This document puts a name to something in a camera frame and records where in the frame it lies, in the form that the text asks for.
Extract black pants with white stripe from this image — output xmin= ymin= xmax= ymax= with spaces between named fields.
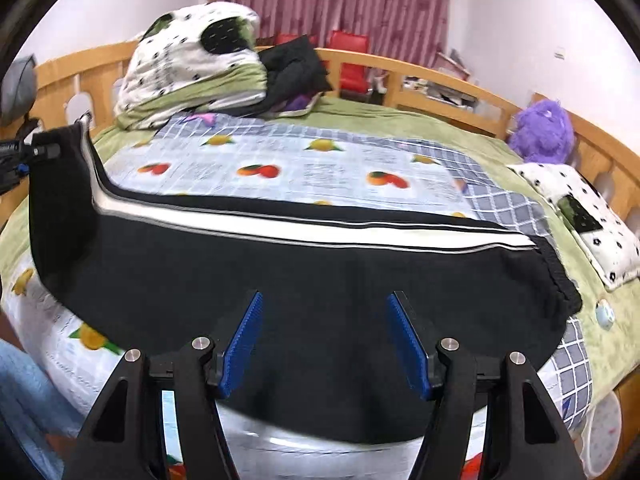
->
xmin=29 ymin=126 xmax=582 ymax=444

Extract white patterned plastic bin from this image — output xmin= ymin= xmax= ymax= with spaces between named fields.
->
xmin=576 ymin=392 xmax=623 ymax=479

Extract person's blue jeans leg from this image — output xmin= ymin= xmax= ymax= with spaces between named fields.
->
xmin=1 ymin=340 xmax=85 ymax=479

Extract small blue round toy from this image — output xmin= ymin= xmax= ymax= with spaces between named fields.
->
xmin=594 ymin=298 xmax=616 ymax=330

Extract green bed blanket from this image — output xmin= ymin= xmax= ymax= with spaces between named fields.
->
xmin=1 ymin=99 xmax=639 ymax=417

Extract white black-dotted pillow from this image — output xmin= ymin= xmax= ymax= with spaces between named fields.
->
xmin=509 ymin=162 xmax=639 ymax=290

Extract folded white green quilt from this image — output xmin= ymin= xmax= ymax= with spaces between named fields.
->
xmin=114 ymin=1 xmax=267 ymax=129

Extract black clothes pile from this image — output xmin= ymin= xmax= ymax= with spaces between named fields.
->
xmin=227 ymin=36 xmax=333 ymax=118

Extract purple plush toy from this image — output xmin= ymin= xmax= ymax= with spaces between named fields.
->
xmin=508 ymin=99 xmax=575 ymax=164

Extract red chair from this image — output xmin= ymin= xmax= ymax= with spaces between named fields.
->
xmin=274 ymin=29 xmax=373 ymax=96

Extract wooden bed frame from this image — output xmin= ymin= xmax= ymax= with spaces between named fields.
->
xmin=0 ymin=39 xmax=640 ymax=411

